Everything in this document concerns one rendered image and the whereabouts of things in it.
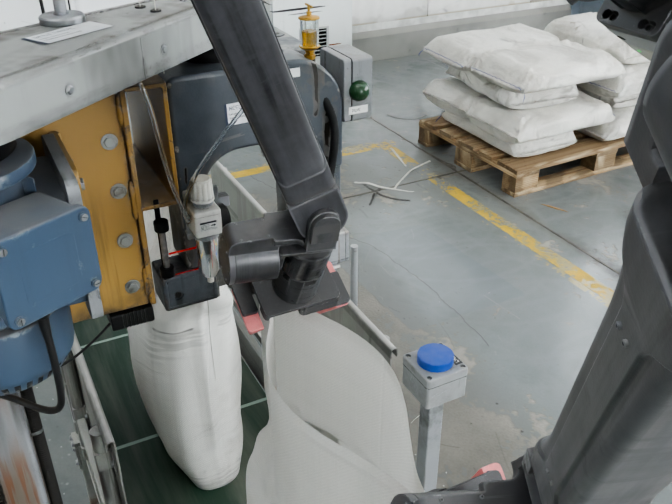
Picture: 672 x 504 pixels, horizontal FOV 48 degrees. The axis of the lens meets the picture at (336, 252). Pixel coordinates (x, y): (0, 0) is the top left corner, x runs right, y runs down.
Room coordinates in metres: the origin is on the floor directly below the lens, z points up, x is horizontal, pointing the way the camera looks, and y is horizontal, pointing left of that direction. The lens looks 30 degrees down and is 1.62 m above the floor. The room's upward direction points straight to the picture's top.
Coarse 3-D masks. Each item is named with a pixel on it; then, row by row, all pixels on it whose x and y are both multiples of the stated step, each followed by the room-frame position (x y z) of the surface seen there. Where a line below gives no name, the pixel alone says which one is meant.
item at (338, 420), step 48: (288, 336) 0.86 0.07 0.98; (336, 336) 0.80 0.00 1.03; (288, 384) 0.87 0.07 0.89; (336, 384) 0.80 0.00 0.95; (384, 384) 0.72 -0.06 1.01; (288, 432) 0.64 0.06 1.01; (336, 432) 0.80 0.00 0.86; (384, 432) 0.72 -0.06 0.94; (288, 480) 0.65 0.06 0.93; (336, 480) 0.58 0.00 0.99; (384, 480) 0.54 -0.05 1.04
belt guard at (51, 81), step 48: (144, 0) 0.98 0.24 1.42; (0, 48) 0.76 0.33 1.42; (48, 48) 0.76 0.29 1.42; (96, 48) 0.76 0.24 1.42; (144, 48) 0.82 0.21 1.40; (192, 48) 0.90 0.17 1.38; (0, 96) 0.64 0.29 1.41; (48, 96) 0.69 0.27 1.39; (96, 96) 0.74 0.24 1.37; (0, 144) 0.63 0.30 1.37
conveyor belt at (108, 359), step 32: (96, 320) 1.75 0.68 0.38; (96, 352) 1.61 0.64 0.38; (128, 352) 1.60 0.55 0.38; (96, 384) 1.48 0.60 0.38; (128, 384) 1.47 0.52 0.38; (256, 384) 1.47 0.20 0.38; (128, 416) 1.36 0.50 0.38; (256, 416) 1.36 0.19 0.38; (128, 448) 1.25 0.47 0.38; (160, 448) 1.25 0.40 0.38; (128, 480) 1.16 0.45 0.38; (160, 480) 1.16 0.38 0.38
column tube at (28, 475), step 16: (0, 400) 0.83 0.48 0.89; (0, 416) 0.83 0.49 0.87; (16, 416) 0.84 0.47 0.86; (0, 432) 0.82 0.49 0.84; (16, 432) 0.83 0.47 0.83; (0, 448) 0.82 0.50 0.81; (16, 448) 0.83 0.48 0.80; (32, 448) 0.84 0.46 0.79; (0, 464) 0.82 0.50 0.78; (16, 464) 0.83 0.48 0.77; (32, 464) 0.84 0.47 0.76; (0, 480) 0.82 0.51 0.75; (16, 480) 0.82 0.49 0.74; (32, 480) 0.83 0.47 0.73; (16, 496) 0.82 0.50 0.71; (32, 496) 0.83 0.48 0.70; (48, 496) 0.90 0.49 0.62
